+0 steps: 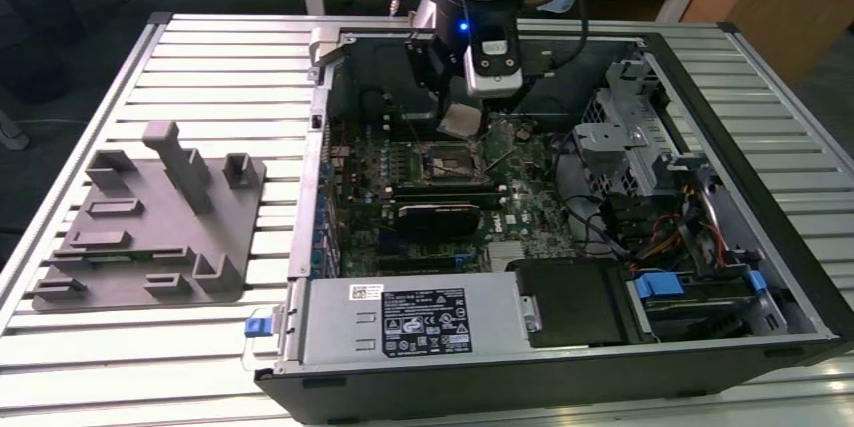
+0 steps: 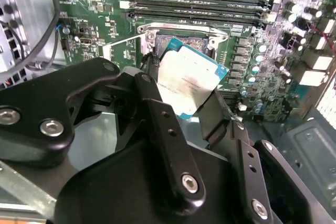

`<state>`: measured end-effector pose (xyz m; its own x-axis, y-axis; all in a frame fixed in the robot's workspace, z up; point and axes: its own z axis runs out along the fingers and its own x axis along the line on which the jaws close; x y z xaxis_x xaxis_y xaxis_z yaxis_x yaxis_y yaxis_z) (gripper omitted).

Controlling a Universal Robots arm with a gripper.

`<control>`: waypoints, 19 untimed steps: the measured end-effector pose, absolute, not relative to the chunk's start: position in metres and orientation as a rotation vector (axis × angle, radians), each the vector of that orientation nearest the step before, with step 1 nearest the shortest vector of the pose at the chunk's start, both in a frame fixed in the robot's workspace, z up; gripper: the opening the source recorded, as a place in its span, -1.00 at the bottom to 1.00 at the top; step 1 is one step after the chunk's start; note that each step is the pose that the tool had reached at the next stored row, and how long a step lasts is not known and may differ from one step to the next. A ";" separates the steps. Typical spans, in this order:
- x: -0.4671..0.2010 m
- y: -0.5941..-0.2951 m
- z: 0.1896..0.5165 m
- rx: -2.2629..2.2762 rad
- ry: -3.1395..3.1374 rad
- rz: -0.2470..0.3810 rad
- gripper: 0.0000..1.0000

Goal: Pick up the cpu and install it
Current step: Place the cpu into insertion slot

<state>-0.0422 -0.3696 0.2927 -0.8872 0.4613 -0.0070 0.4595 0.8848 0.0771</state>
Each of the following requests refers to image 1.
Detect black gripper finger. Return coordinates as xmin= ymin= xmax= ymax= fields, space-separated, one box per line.
xmin=436 ymin=77 xmax=463 ymax=119

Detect silver CPU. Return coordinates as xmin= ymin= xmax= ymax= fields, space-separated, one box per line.
xmin=436 ymin=102 xmax=483 ymax=141

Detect CPU socket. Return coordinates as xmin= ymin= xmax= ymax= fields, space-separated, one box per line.
xmin=414 ymin=142 xmax=486 ymax=184

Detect RAM slot white latches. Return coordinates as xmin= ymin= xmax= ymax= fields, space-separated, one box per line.
xmin=395 ymin=194 xmax=506 ymax=204
xmin=392 ymin=185 xmax=503 ymax=194

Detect green motherboard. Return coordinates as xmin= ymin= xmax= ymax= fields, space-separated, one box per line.
xmin=323 ymin=115 xmax=583 ymax=279

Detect black graphics card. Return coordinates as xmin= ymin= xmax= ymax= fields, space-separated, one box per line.
xmin=391 ymin=201 xmax=483 ymax=242

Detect silver metal drive cage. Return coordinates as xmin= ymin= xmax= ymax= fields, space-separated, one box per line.
xmin=570 ymin=60 xmax=679 ymax=201

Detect silver chipset heatsink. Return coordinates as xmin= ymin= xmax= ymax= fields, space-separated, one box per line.
xmin=485 ymin=240 xmax=530 ymax=274

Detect black expansion slot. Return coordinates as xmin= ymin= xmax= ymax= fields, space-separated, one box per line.
xmin=378 ymin=256 xmax=456 ymax=272

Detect blue disk carrier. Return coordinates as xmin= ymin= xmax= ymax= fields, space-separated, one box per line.
xmin=631 ymin=269 xmax=687 ymax=302

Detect silver power supply unit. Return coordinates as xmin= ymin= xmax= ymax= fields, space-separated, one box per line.
xmin=274 ymin=274 xmax=543 ymax=367

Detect grey parts rack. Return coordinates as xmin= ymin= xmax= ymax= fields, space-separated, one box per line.
xmin=25 ymin=120 xmax=270 ymax=314

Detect wooden cabinet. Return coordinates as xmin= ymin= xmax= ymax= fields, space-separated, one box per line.
xmin=725 ymin=0 xmax=854 ymax=94

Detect blue release latch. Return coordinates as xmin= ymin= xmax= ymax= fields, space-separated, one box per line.
xmin=243 ymin=314 xmax=275 ymax=339

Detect green RAM stick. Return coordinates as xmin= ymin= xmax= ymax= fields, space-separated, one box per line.
xmin=83 ymin=249 xmax=187 ymax=268

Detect black disk drive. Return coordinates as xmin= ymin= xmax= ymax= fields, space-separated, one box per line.
xmin=641 ymin=280 xmax=775 ymax=343

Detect black PC case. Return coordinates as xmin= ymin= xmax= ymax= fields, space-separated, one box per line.
xmin=251 ymin=21 xmax=854 ymax=426

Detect grey metal foot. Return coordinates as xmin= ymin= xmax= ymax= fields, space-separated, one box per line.
xmin=0 ymin=109 xmax=31 ymax=152

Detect black camera cable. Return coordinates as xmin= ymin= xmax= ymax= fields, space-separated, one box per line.
xmin=533 ymin=0 xmax=593 ymax=79

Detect yellow orange wire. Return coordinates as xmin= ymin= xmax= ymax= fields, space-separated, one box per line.
xmin=637 ymin=234 xmax=679 ymax=261

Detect red wire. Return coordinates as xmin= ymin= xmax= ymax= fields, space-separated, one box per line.
xmin=706 ymin=214 xmax=730 ymax=271

